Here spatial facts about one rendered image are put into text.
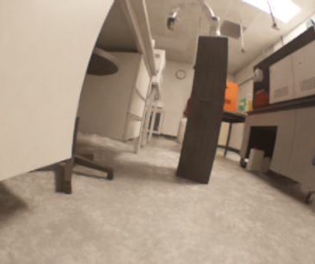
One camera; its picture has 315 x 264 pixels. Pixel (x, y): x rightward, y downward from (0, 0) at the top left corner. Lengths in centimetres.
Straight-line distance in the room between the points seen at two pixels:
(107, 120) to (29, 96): 77
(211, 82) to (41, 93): 96
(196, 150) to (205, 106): 30
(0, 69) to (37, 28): 10
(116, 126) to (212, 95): 68
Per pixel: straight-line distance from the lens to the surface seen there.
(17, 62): 28
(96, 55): 67
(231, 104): 211
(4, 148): 28
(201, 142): 98
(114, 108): 99
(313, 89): 140
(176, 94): 509
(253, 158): 188
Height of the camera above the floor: 32
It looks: 2 degrees down
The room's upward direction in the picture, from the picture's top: 10 degrees clockwise
